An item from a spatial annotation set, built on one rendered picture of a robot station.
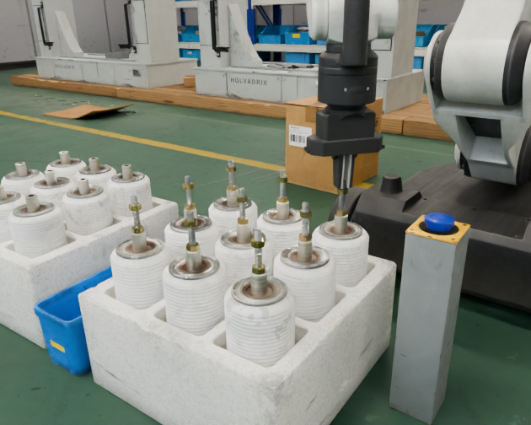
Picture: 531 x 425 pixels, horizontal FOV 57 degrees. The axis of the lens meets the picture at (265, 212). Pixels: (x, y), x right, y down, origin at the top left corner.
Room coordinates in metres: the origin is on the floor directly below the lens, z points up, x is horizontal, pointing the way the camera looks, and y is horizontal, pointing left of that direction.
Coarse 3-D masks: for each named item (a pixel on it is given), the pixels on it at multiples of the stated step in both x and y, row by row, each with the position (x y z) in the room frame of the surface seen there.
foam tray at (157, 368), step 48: (96, 288) 0.71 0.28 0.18; (336, 288) 0.69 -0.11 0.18; (384, 288) 0.74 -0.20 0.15; (96, 336) 0.67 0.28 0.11; (144, 336) 0.60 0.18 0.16; (192, 336) 0.57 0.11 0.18; (336, 336) 0.59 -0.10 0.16; (384, 336) 0.75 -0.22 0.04; (144, 384) 0.61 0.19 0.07; (192, 384) 0.55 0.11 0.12; (240, 384) 0.50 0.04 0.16; (288, 384) 0.49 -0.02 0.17; (336, 384) 0.60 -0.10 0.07
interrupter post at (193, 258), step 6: (186, 252) 0.64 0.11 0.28; (192, 252) 0.63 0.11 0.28; (198, 252) 0.64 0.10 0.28; (186, 258) 0.64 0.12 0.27; (192, 258) 0.63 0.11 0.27; (198, 258) 0.64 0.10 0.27; (186, 264) 0.64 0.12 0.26; (192, 264) 0.63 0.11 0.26; (198, 264) 0.64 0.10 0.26; (192, 270) 0.63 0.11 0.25
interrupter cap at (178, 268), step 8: (184, 256) 0.67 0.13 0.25; (208, 256) 0.67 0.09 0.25; (176, 264) 0.65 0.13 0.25; (184, 264) 0.65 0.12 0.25; (208, 264) 0.65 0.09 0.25; (216, 264) 0.65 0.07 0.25; (176, 272) 0.62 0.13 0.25; (184, 272) 0.62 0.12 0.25; (192, 272) 0.62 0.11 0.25; (200, 272) 0.62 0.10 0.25; (208, 272) 0.62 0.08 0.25
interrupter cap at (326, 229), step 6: (330, 222) 0.79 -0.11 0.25; (348, 222) 0.79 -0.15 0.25; (324, 228) 0.77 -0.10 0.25; (330, 228) 0.77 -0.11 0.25; (348, 228) 0.77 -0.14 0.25; (354, 228) 0.77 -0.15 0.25; (360, 228) 0.77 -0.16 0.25; (324, 234) 0.74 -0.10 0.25; (330, 234) 0.74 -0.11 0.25; (336, 234) 0.74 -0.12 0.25; (342, 234) 0.74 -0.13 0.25; (348, 234) 0.74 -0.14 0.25; (354, 234) 0.74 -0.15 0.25; (360, 234) 0.74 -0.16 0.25
